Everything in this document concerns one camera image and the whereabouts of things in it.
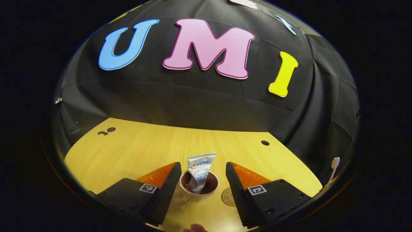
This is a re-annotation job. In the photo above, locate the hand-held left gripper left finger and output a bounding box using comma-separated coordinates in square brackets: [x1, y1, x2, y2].
[96, 162, 182, 226]

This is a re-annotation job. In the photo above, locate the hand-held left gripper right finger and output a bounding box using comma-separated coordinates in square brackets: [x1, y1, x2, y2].
[225, 162, 312, 229]

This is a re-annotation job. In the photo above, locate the round cork coaster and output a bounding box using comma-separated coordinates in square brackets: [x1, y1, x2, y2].
[221, 188, 240, 207]

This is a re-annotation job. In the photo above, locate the white toothbrush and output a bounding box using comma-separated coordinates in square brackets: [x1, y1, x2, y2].
[323, 157, 340, 190]

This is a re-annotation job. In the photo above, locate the beige cup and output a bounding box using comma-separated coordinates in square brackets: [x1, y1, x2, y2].
[172, 170, 219, 207]

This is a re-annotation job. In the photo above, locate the white toothpaste tube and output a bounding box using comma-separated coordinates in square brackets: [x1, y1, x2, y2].
[188, 153, 217, 194]

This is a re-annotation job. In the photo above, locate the wooden desktop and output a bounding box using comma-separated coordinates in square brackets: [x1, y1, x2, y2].
[64, 118, 323, 231]

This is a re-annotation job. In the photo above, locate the black backdrop cloth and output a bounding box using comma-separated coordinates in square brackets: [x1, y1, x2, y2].
[51, 0, 360, 181]

